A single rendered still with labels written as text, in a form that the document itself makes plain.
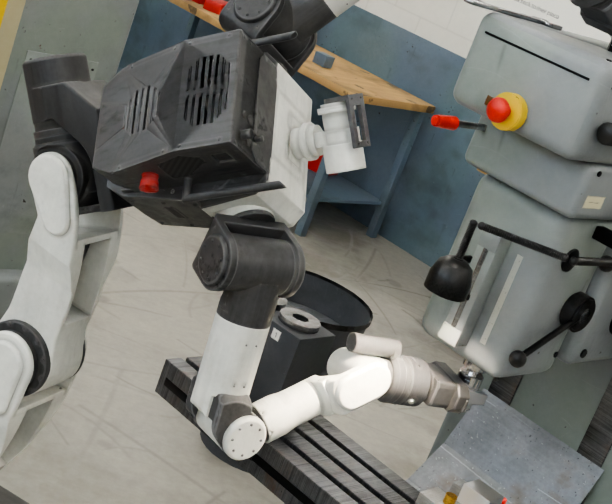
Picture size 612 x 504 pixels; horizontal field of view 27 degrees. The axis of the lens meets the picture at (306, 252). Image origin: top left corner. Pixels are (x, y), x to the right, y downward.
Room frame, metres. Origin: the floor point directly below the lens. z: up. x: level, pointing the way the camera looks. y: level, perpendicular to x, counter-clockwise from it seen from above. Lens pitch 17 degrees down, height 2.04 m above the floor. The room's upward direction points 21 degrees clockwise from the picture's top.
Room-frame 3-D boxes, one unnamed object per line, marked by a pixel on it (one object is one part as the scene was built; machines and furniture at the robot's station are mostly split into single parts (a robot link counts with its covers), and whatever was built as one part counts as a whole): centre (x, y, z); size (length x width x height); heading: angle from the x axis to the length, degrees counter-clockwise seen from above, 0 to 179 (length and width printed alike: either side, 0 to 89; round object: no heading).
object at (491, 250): (2.07, -0.29, 1.45); 0.04 x 0.04 x 0.21; 52
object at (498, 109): (1.96, -0.20, 1.76); 0.04 x 0.03 x 0.04; 52
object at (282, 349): (2.46, 0.00, 1.05); 0.22 x 0.12 x 0.20; 54
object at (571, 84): (2.17, -0.37, 1.81); 0.47 x 0.26 x 0.16; 142
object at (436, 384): (2.11, -0.28, 1.23); 0.13 x 0.12 x 0.10; 31
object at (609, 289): (2.31, -0.48, 1.47); 0.24 x 0.19 x 0.26; 52
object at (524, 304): (2.16, -0.36, 1.47); 0.21 x 0.19 x 0.32; 52
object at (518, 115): (1.97, -0.22, 1.76); 0.06 x 0.02 x 0.06; 52
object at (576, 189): (2.19, -0.39, 1.68); 0.34 x 0.24 x 0.10; 142
